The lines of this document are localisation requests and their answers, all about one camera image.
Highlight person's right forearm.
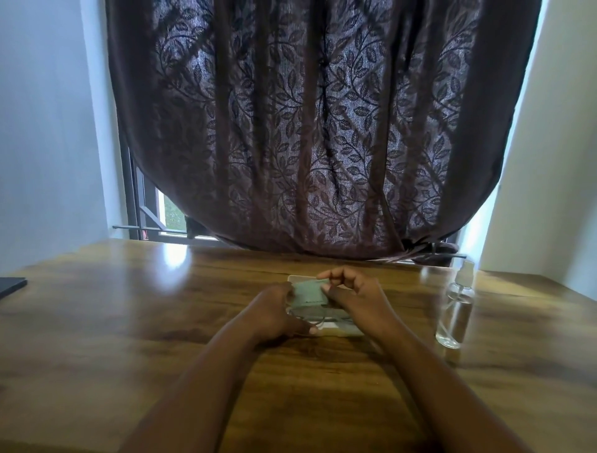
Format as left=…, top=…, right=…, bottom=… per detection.
left=373, top=322, right=532, bottom=453

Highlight flat translucent case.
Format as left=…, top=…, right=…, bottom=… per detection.
left=286, top=274, right=365, bottom=338

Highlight person's left hand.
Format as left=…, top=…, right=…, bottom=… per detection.
left=239, top=282, right=322, bottom=348

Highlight flat black device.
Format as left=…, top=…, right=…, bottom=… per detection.
left=0, top=277, right=28, bottom=300

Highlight person's right hand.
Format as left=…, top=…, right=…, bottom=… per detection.
left=317, top=266, right=398, bottom=340

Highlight clear plastic spray bottle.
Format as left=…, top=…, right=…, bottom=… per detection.
left=435, top=260, right=476, bottom=350

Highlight brown leaf pattern curtain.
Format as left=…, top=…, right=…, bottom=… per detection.
left=105, top=0, right=544, bottom=261

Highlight dark metal window frame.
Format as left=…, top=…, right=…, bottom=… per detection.
left=112, top=135, right=229, bottom=247

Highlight person's left forearm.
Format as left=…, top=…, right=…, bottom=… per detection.
left=119, top=322, right=262, bottom=453

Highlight green cleaning cloth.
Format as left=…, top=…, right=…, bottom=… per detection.
left=290, top=279, right=330, bottom=308

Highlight thin wire eyeglasses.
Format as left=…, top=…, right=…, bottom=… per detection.
left=288, top=308, right=355, bottom=328

